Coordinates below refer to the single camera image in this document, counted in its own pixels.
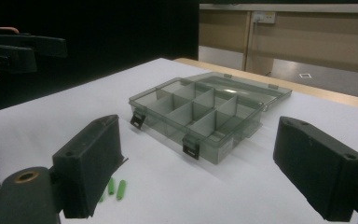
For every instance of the beige wooden desk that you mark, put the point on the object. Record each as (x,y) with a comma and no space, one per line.
(323,40)

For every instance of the wooden table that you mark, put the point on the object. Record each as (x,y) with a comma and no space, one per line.
(323,93)

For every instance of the white wall socket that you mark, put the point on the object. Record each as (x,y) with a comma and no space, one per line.
(263,17)

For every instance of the transparent grey compartment box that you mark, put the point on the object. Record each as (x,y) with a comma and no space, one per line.
(205,124)

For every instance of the white table sheet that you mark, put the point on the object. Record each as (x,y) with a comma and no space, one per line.
(167,193)

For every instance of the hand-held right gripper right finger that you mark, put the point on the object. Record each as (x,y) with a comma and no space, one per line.
(320,168)

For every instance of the green plastic wall plug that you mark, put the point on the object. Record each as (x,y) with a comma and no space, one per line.
(101,198)
(121,189)
(111,186)

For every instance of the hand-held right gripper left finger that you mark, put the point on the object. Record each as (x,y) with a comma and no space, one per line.
(87,165)

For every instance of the black curtain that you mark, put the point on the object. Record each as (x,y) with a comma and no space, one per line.
(105,31)

